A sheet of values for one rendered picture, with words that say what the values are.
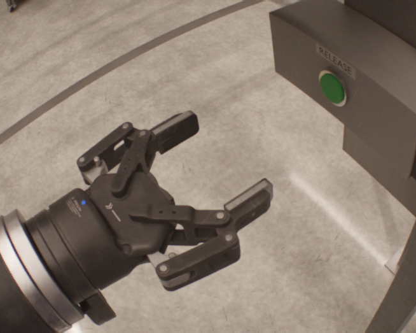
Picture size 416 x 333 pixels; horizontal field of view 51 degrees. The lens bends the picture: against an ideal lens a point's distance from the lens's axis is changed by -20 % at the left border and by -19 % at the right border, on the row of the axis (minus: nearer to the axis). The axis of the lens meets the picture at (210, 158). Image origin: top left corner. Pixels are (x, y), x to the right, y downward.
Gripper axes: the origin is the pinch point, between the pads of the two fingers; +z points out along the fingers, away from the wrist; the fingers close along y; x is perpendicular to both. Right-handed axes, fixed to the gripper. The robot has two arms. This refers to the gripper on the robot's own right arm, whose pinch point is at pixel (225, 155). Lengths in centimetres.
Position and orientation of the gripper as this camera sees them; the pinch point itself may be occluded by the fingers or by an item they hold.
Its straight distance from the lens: 39.9
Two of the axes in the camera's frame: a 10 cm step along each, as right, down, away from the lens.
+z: 8.1, -5.0, 3.2
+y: -5.8, -5.6, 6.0
